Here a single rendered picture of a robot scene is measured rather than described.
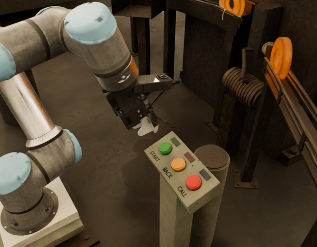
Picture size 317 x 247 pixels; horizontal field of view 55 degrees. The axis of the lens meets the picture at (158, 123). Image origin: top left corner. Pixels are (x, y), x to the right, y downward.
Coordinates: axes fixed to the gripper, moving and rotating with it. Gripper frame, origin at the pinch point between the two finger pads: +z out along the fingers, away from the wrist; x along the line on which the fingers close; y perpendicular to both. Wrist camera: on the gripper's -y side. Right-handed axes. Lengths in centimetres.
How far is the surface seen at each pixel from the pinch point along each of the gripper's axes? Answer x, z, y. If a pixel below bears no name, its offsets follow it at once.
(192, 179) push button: 14.2, 9.7, 0.3
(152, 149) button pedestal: -3.1, 10.6, 3.4
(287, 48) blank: -6, 13, -56
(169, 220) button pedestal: 8.6, 31.3, 11.8
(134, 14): -105, 24, -40
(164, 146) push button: -0.3, 9.5, 0.4
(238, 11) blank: -52, 24, -73
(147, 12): -103, 26, -48
